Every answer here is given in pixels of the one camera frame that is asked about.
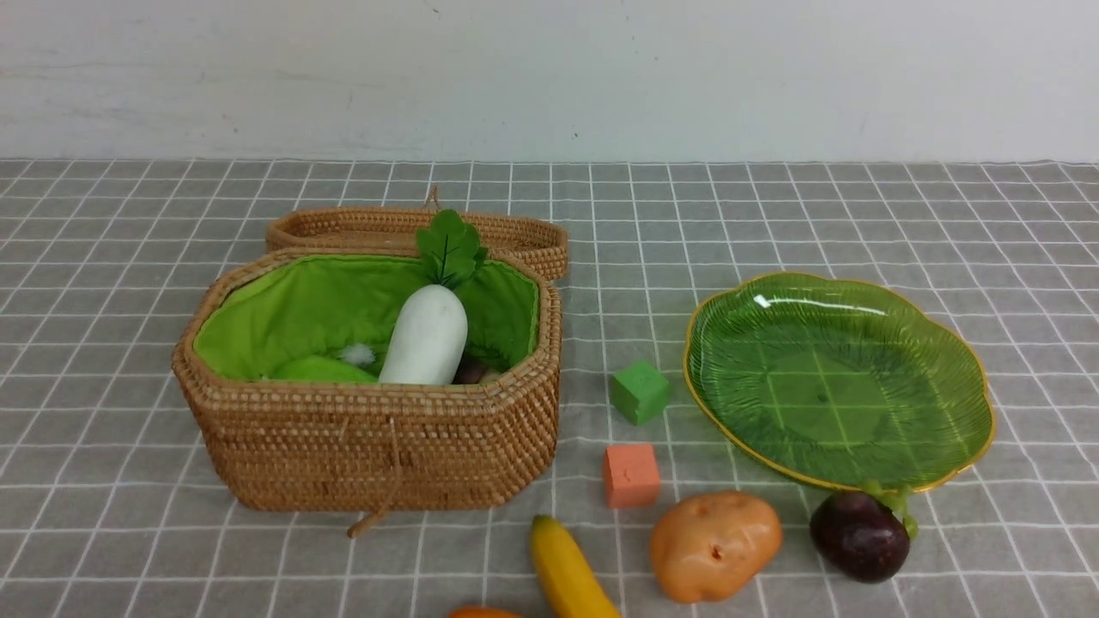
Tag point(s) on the brown toy potato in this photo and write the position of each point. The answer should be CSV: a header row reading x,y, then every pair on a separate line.
x,y
706,548

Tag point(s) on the dark purple toy mangosteen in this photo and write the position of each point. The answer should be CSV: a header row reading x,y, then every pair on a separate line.
x,y
865,533

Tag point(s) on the orange toy mango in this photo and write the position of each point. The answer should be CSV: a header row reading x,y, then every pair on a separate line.
x,y
481,612

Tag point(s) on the green leaf-shaped glass plate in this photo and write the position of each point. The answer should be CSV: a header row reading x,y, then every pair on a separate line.
x,y
834,383

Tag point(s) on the purple toy eggplant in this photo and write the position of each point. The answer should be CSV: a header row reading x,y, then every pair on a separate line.
x,y
473,371

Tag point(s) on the orange foam cube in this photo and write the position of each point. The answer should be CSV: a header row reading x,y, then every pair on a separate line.
x,y
631,475

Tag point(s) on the woven wicker basket lid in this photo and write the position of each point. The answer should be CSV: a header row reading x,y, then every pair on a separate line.
x,y
541,245

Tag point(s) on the woven wicker basket green lining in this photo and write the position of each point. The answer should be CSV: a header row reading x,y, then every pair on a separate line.
x,y
351,447

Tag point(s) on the white toy radish green leaves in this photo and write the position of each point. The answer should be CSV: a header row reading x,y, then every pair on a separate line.
x,y
428,341

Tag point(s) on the grey checked tablecloth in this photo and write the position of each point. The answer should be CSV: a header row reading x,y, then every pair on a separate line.
x,y
111,509

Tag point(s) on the yellow toy banana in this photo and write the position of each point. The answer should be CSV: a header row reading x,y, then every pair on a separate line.
x,y
566,579

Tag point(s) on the green toy bitter gourd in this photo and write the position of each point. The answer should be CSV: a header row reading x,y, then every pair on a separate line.
x,y
320,368

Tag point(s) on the green foam cube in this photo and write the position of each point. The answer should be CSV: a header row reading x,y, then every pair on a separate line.
x,y
640,392

